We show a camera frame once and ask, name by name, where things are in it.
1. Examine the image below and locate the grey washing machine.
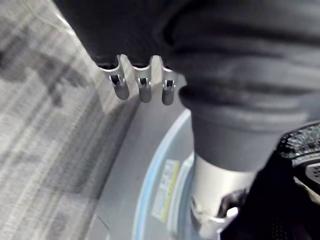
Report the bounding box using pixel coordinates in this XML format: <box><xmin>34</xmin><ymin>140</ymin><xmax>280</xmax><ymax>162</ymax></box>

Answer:
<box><xmin>83</xmin><ymin>56</ymin><xmax>201</xmax><ymax>240</ymax></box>

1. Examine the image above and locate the yellow white warning sticker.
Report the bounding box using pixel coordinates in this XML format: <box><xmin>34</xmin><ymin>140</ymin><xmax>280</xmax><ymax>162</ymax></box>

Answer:
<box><xmin>151</xmin><ymin>159</ymin><xmax>181</xmax><ymax>223</ymax></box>

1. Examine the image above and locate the round washing machine door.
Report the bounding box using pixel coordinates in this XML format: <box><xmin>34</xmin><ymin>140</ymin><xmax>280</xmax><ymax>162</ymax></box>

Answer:
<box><xmin>131</xmin><ymin>108</ymin><xmax>201</xmax><ymax>240</ymax></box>

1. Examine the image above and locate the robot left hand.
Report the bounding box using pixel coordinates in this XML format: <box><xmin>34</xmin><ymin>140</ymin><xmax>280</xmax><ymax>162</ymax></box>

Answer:
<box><xmin>52</xmin><ymin>0</ymin><xmax>320</xmax><ymax>240</ymax></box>

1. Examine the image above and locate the grey patterned rug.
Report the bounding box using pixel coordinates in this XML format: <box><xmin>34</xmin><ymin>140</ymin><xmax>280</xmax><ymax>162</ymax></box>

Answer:
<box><xmin>0</xmin><ymin>0</ymin><xmax>141</xmax><ymax>240</ymax></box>

